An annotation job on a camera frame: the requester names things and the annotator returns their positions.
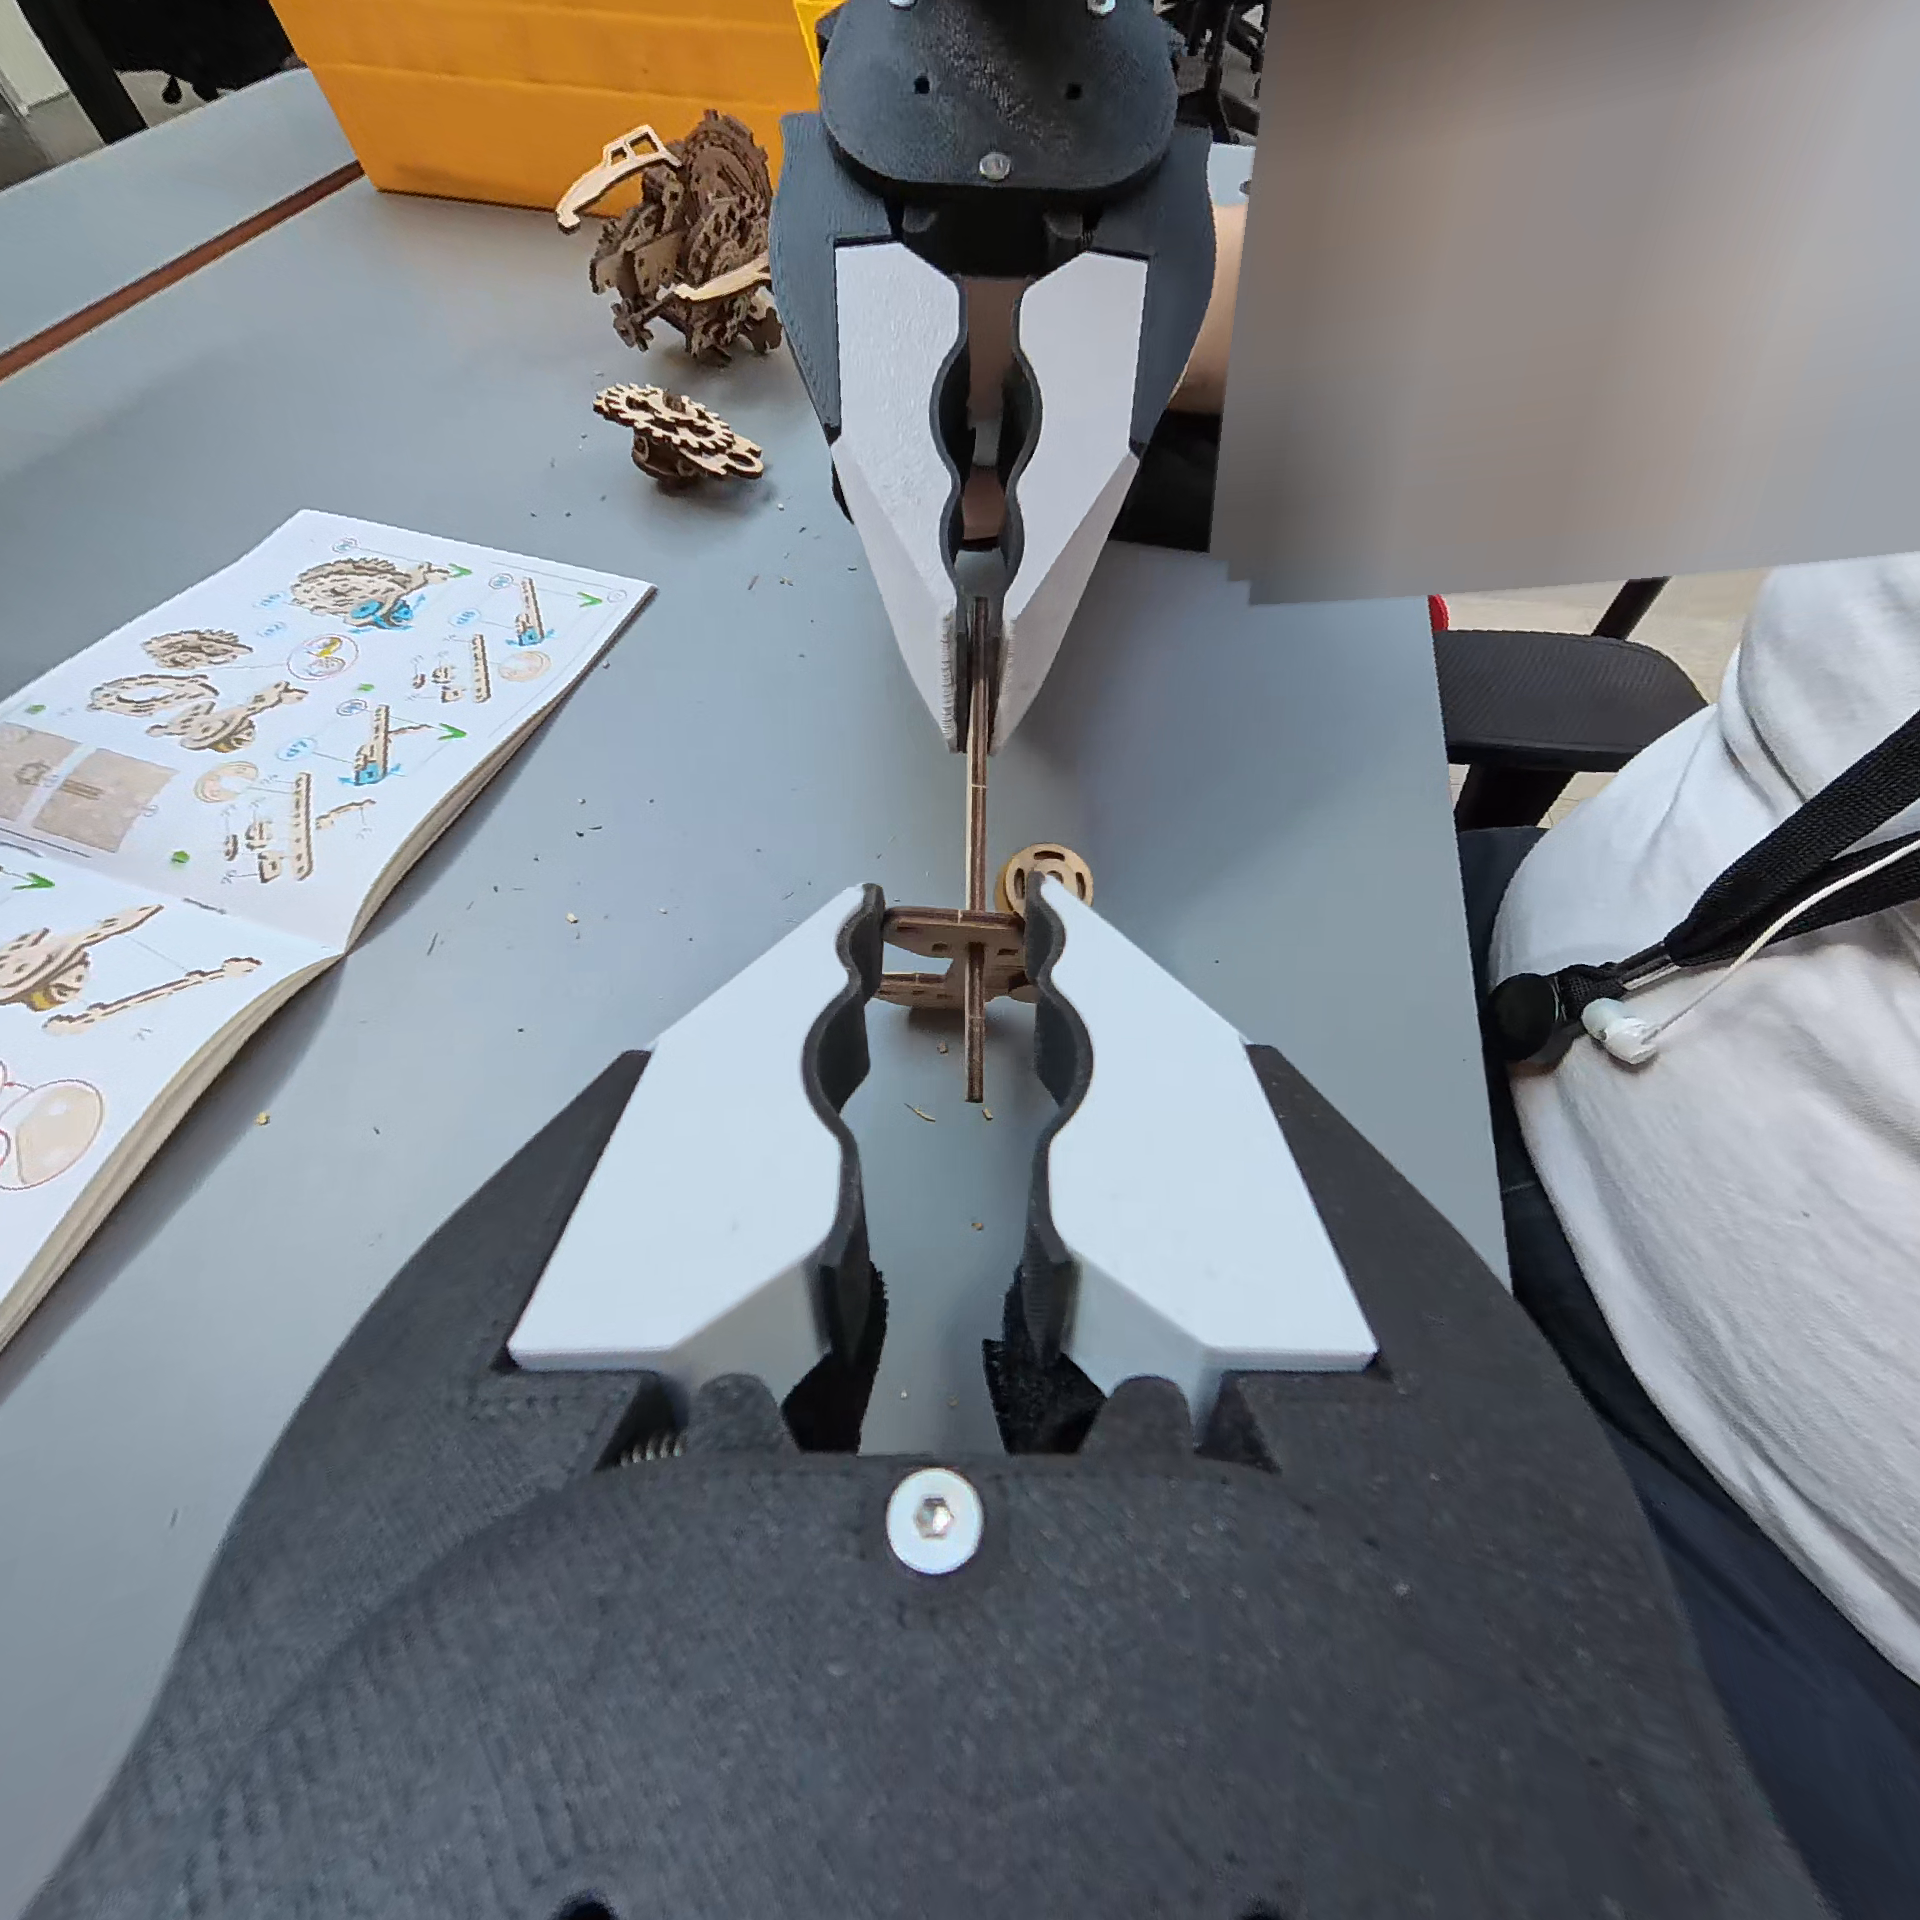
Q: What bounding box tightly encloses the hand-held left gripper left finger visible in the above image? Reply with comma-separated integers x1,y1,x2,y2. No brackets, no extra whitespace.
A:
506,883,889,1413

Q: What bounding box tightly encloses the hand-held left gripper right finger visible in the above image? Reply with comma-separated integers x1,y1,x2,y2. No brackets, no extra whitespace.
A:
1022,874,1382,1413

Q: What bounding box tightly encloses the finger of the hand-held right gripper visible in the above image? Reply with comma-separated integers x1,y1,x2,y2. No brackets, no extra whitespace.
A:
828,237,977,756
981,245,1154,753

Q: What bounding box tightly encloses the small wooden plate with holes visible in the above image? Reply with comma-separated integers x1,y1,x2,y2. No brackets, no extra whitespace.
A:
876,905,1037,1023

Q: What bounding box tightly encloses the thin wooden strip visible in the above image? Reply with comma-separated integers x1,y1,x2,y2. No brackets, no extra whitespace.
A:
955,593,1000,1108

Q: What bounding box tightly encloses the person's right forearm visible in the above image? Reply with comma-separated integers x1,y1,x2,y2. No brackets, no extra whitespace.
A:
1199,195,1255,415

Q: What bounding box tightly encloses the large wooden model mechanism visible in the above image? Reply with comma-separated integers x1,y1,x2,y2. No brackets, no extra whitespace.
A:
553,112,789,370

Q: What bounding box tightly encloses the small wooden gear assembly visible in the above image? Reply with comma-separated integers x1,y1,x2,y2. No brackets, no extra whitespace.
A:
591,382,767,490

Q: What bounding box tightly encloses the round wooden disc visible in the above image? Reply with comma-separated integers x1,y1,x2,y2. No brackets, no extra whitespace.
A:
1002,843,1098,920

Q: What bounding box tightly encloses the yellow box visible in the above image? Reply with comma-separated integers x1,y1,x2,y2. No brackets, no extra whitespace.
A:
270,0,842,204

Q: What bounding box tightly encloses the black office chair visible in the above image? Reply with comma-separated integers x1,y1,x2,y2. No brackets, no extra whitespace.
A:
1432,577,1712,831

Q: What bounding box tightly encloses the assembly instruction booklet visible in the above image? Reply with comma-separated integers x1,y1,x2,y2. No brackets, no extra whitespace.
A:
0,510,657,1353

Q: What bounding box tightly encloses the person's white shirt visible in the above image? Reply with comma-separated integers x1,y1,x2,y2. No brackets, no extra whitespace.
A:
1484,555,1920,1686

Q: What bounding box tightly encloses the background black chair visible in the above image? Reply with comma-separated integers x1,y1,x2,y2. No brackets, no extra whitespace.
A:
0,0,309,144

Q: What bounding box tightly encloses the white earphone cable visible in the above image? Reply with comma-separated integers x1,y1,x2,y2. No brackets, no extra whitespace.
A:
1581,837,1920,1068

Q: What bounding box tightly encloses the black lanyard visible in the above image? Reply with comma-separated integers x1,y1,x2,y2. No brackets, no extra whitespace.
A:
1484,705,1920,1070

